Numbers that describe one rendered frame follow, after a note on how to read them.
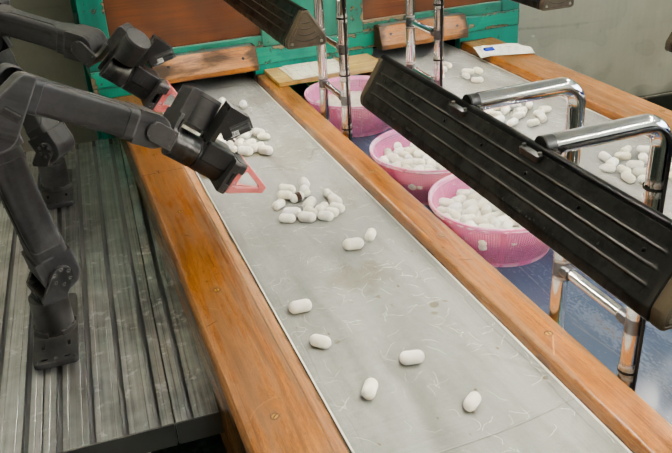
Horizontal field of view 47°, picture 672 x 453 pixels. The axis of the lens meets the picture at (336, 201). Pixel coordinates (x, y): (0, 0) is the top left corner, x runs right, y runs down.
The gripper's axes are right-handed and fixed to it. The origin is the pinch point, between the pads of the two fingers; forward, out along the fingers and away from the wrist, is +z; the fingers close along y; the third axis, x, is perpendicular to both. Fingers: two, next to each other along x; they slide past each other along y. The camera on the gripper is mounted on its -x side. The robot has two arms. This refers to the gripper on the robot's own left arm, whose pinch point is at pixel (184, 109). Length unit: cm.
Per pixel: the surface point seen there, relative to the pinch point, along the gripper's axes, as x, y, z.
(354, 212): -6.5, -42.0, 26.2
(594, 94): -58, -12, 83
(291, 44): -26.0, -29.9, 1.1
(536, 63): -60, 18, 85
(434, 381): -1, -93, 20
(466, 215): -19, -53, 40
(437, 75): -39, -7, 45
